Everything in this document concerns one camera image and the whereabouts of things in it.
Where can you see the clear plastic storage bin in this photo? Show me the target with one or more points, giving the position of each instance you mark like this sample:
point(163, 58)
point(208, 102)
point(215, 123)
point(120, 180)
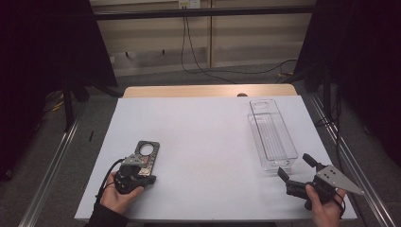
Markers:
point(274, 138)

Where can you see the white wall outlet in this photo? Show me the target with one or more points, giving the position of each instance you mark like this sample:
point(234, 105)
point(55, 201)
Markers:
point(189, 3)

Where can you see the person's left hand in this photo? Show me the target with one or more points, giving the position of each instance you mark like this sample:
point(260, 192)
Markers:
point(118, 200)

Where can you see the aluminium floor rail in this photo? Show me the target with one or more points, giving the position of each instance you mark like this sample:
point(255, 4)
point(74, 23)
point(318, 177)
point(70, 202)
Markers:
point(352, 164)
point(47, 179)

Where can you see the black curtain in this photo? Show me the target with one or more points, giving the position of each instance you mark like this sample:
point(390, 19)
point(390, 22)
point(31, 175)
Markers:
point(362, 47)
point(47, 47)

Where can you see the person's right hand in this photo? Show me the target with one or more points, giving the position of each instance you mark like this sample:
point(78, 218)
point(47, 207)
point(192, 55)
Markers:
point(327, 214)

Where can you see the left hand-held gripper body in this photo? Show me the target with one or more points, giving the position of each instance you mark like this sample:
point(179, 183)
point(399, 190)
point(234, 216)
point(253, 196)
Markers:
point(127, 181)

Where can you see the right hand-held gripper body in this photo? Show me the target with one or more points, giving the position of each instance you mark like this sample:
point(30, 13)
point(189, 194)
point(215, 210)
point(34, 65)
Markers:
point(331, 178)

